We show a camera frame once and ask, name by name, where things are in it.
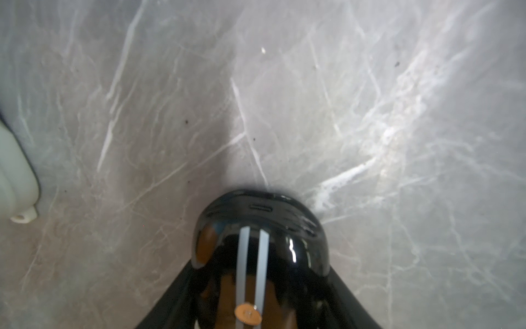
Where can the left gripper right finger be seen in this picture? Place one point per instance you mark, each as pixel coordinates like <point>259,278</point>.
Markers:
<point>340,308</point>

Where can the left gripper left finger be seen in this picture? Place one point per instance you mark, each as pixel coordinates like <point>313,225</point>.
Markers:
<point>177,308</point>

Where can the white blue power strip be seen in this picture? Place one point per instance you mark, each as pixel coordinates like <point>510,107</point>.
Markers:
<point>19,186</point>

